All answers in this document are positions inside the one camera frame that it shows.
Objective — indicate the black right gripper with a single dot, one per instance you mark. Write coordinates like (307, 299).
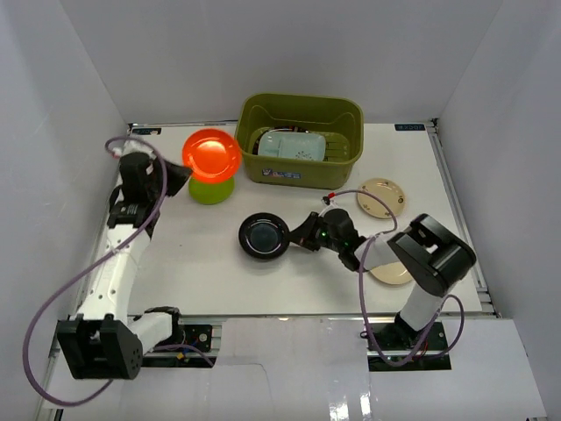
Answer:
(302, 234)

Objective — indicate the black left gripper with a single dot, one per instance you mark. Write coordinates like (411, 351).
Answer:
(166, 176)

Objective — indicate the orange plate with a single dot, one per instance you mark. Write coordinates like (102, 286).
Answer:
(213, 155)

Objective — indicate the small black plate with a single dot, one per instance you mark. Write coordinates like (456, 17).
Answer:
(263, 236)

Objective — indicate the pale green rectangular dish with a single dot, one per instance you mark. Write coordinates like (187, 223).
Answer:
(291, 147)

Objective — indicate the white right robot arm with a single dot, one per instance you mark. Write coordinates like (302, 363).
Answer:
(435, 258)

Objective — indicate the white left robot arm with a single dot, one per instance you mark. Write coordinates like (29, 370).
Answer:
(100, 342)

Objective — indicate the olive green plastic bin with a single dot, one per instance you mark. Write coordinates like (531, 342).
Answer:
(338, 120)

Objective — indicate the lime green plate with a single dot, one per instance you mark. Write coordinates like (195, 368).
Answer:
(210, 193)

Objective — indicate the left corner label sticker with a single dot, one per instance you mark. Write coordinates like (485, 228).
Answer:
(146, 131)

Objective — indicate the corner label sticker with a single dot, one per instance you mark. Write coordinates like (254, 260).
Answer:
(146, 131)
(409, 127)

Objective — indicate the cream floral plate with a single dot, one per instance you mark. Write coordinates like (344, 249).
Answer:
(389, 192)

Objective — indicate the cream plate with black mark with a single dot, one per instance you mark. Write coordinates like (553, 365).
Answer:
(393, 274)

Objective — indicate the right corner label sticker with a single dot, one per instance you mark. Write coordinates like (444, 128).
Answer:
(409, 127)

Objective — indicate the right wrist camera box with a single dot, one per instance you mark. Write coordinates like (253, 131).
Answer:
(329, 204)

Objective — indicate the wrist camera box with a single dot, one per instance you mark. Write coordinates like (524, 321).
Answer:
(132, 146)
(329, 204)

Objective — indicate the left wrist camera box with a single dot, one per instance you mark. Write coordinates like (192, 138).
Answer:
(132, 146)

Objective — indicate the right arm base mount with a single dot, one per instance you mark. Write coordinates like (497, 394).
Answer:
(395, 347)

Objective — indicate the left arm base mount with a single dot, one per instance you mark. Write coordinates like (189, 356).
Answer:
(198, 336)

